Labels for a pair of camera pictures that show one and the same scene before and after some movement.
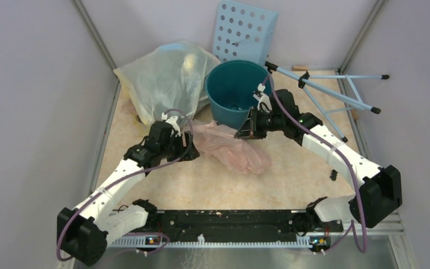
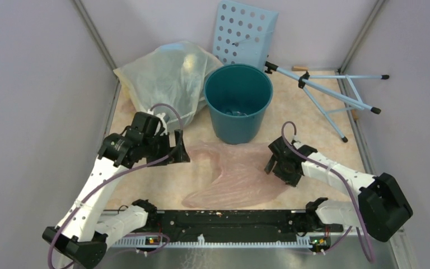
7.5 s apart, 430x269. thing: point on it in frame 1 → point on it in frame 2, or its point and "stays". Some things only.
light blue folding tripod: (304, 82) stays
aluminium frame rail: (113, 97) stays
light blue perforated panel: (243, 33) stays
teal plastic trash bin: (231, 84) stays
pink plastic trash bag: (220, 141) → (244, 180)
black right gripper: (250, 129) → (291, 179)
